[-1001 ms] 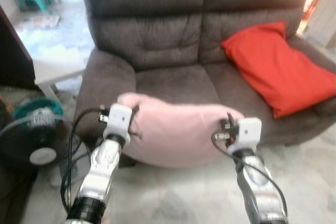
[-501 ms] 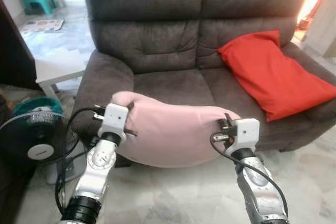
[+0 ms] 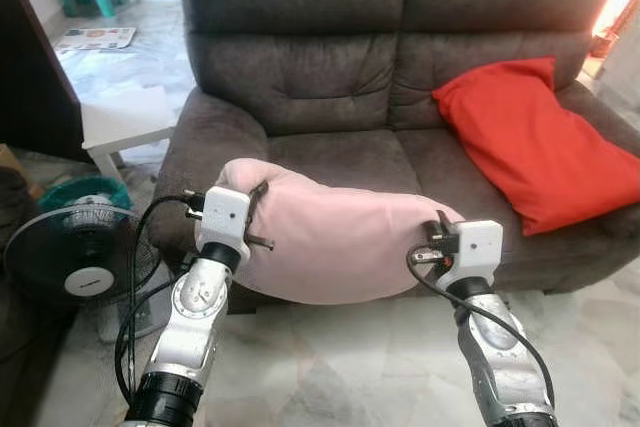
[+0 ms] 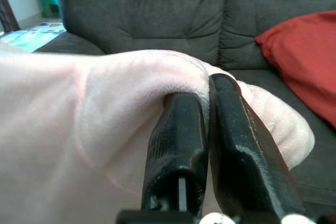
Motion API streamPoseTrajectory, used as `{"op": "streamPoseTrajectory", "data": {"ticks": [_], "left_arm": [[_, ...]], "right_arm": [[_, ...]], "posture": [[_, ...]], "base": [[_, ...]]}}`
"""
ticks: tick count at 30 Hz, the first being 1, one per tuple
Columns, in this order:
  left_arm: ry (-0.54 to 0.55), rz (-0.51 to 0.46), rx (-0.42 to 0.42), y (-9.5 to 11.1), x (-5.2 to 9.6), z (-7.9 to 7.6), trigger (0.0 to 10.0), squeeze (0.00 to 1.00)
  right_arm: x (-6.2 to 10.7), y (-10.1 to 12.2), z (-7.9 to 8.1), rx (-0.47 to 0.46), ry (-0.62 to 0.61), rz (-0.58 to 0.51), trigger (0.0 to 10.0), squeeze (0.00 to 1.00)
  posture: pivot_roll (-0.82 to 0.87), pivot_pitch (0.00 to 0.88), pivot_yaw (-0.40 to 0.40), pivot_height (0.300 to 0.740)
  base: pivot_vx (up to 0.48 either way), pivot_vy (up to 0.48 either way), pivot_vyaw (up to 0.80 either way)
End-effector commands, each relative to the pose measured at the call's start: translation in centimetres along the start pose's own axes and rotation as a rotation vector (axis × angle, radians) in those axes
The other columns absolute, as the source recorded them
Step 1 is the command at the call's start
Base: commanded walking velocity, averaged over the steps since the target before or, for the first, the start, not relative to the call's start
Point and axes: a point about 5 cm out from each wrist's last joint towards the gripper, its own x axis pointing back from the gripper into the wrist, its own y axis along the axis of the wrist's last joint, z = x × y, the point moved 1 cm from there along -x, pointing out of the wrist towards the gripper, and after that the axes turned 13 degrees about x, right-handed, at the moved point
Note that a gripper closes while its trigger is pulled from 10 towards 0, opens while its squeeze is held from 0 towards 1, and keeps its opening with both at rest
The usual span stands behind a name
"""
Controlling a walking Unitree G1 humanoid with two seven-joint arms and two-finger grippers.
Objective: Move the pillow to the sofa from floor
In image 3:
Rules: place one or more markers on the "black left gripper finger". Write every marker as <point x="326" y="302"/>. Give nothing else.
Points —
<point x="257" y="205"/>
<point x="260" y="242"/>

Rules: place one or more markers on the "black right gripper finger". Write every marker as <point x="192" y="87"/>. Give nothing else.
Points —
<point x="442" y="224"/>

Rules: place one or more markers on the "pink pillow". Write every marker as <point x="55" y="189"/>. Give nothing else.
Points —
<point x="340" y="237"/>

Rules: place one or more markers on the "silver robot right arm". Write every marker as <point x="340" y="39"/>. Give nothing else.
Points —
<point x="500" y="357"/>

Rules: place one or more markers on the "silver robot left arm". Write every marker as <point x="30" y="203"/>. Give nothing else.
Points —
<point x="195" y="317"/>

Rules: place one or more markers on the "red pillow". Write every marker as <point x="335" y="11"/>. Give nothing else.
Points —
<point x="530" y="147"/>

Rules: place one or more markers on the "dark grey fabric sofa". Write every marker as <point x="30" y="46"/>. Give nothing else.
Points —
<point x="300" y="47"/>

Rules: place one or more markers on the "black floor fan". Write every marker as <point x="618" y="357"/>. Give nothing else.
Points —
<point x="88" y="282"/>

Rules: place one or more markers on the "printed floor mat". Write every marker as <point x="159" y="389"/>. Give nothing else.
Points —
<point x="95" y="39"/>

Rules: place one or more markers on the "white side table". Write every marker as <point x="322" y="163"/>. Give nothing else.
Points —
<point x="125" y="122"/>

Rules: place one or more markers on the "teal round plastic tub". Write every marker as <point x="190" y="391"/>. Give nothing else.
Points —
<point x="60" y="192"/>

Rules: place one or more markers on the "red hanging decoration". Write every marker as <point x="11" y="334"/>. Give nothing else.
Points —
<point x="610" y="37"/>

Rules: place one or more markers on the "dark brown cabinet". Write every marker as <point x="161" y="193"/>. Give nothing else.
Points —
<point x="35" y="67"/>

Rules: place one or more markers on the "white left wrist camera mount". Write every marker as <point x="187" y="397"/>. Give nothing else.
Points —
<point x="222" y="217"/>

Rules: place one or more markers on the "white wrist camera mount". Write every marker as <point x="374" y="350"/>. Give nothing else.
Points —
<point x="222" y="217"/>
<point x="480" y="247"/>

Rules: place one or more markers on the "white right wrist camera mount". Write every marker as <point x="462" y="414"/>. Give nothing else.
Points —
<point x="480" y="247"/>

